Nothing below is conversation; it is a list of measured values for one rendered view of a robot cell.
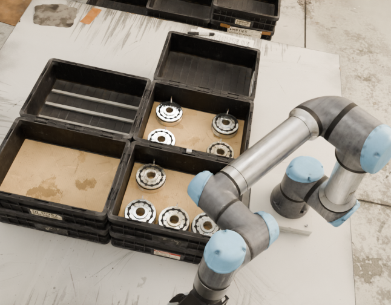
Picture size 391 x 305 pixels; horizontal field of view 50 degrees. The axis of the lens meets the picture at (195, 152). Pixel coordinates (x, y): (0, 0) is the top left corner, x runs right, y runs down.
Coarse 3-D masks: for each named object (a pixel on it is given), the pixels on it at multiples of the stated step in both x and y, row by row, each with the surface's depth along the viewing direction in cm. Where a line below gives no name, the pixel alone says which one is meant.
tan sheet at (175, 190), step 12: (132, 180) 146; (168, 180) 147; (180, 180) 148; (132, 192) 143; (144, 192) 144; (156, 192) 144; (168, 192) 145; (180, 192) 145; (156, 204) 142; (168, 204) 142; (180, 204) 143; (192, 204) 143; (120, 216) 138; (156, 216) 139; (192, 216) 141
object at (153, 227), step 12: (132, 144) 142; (144, 144) 143; (192, 156) 142; (204, 156) 143; (120, 180) 134; (108, 216) 126; (144, 228) 127; (156, 228) 126; (168, 228) 127; (204, 240) 127
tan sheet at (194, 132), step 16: (192, 112) 167; (160, 128) 160; (176, 128) 161; (192, 128) 162; (208, 128) 163; (240, 128) 165; (176, 144) 157; (192, 144) 158; (208, 144) 159; (240, 144) 160
